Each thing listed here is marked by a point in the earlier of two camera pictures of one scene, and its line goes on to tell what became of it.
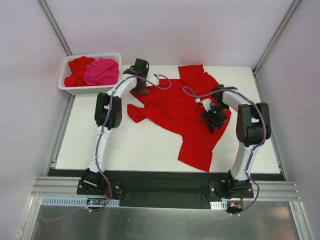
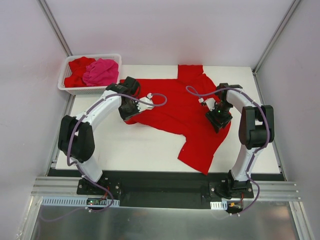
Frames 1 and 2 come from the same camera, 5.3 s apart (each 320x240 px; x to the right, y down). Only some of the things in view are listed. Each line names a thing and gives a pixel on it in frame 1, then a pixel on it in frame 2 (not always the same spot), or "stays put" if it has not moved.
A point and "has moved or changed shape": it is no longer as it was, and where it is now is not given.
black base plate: [173, 189] stays put
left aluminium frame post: [52, 21] stays put
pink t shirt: [102, 72] stays put
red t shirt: [173, 104] has moved or changed shape
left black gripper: [140, 90] -> [130, 115]
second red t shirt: [78, 66] stays put
